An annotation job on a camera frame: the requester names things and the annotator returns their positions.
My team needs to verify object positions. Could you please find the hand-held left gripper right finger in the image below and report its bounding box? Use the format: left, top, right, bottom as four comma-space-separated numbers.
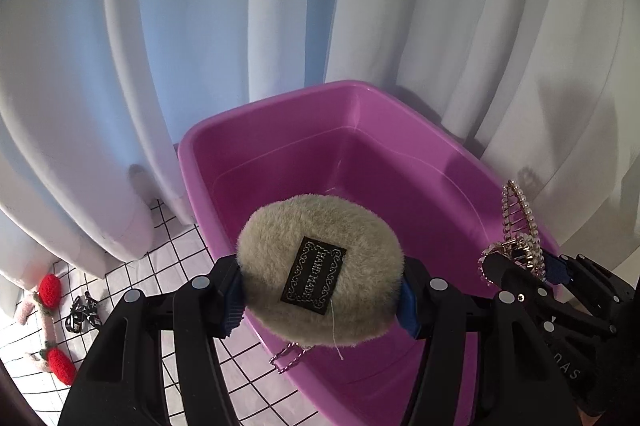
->
396, 258, 556, 426

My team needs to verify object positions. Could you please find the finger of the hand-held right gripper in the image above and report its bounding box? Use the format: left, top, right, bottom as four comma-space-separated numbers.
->
546, 253, 627, 313
481, 251, 547, 293

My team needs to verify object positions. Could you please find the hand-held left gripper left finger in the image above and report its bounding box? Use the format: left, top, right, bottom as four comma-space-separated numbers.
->
57, 256, 247, 426

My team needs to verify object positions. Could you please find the pearl rhinestone hair clip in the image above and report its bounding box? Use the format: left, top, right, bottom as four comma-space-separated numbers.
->
479, 179, 549, 287

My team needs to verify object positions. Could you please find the fluffy beige pouch black label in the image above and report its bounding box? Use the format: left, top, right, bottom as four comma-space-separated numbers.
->
236, 193, 407, 375

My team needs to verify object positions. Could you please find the pink plastic tub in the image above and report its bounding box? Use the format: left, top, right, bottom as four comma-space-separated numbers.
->
177, 79, 562, 425

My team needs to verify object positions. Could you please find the white grid tablecloth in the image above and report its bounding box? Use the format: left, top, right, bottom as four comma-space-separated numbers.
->
0, 198, 313, 426

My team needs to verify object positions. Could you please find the black claw hair clip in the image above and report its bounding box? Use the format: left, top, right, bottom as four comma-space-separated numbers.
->
63, 292, 102, 335

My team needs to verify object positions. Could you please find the white curtain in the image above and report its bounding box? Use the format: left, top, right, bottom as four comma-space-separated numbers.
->
0, 0, 640, 322

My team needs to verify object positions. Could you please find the knitted strawberry hair tie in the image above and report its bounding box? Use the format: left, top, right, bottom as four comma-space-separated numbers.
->
14, 273, 78, 384

